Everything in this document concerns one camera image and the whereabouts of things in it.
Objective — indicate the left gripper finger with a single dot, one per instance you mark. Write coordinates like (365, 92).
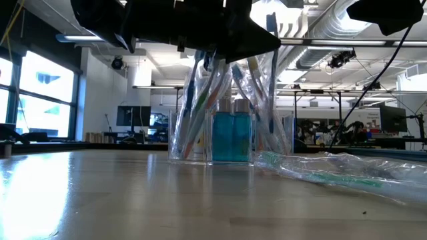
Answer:
(253, 40)

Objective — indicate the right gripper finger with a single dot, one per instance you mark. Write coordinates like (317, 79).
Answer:
(393, 13)

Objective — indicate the green toothbrush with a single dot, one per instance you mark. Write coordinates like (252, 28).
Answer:
(353, 182)
(200, 104)
(278, 136)

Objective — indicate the blue mouthwash bottle white cap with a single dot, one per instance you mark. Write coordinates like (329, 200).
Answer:
(223, 136)
(242, 136)

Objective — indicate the bright ceiling light panel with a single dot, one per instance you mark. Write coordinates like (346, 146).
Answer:
(287, 13)

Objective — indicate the black monitor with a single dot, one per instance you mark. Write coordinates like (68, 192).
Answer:
(133, 116)
(393, 118)

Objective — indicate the clear acrylic organizer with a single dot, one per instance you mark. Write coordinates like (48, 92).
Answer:
(171, 133)

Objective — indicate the row of wooden boxes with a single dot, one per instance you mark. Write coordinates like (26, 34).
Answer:
(96, 137)

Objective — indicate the large window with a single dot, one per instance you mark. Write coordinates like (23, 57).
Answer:
(43, 80)

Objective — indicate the silver ventilation duct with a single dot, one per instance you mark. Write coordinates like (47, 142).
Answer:
(333, 23)

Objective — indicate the black ceiling-mounted camera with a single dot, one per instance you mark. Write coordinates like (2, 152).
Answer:
(117, 62)
(340, 60)

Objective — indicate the black aluminium table frame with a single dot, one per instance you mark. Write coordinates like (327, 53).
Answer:
(100, 146)

